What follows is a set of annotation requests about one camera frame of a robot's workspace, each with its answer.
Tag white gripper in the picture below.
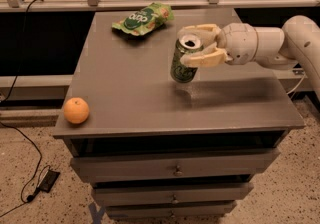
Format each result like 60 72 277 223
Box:
177 23 258 68

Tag green soda can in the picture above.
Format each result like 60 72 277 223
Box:
170 33 203 83

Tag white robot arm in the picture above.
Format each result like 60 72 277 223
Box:
177 15 320 99

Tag green chip bag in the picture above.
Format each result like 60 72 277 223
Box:
112 2 174 36

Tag grey drawer cabinet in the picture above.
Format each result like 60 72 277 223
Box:
52 7 307 220

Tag top grey drawer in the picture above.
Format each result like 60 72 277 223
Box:
70 148 280 183

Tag grey drawer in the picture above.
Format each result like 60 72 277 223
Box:
106 201 236 219
92 182 253 206
70 148 280 183

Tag orange fruit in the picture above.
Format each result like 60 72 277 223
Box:
63 97 90 124

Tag middle grey drawer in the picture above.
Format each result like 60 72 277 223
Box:
92 182 253 206

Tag bottom grey drawer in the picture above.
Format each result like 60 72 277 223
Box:
106 201 236 219

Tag black power adapter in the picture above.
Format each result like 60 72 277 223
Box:
38 170 60 193

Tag black cable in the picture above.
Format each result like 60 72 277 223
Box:
0 0 52 218

